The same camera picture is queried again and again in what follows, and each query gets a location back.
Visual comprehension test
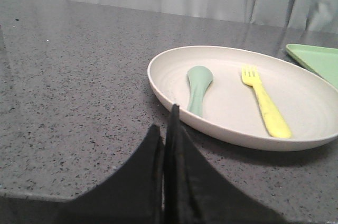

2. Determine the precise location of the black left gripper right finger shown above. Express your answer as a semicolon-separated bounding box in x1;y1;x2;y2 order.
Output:
164;105;287;223

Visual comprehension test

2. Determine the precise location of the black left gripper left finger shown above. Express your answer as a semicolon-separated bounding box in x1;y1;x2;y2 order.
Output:
1;125;164;223

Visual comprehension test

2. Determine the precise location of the beige round plate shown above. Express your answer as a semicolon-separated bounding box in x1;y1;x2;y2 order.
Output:
147;46;337;151

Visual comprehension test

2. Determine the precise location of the pale green spoon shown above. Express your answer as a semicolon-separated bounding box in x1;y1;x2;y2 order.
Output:
187;66;213;117

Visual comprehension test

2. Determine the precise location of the yellow plastic fork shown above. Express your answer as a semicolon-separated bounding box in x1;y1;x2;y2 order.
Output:
241;65;292;138

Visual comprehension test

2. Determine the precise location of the light green tray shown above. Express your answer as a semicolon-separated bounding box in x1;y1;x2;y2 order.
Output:
286;44;337;88

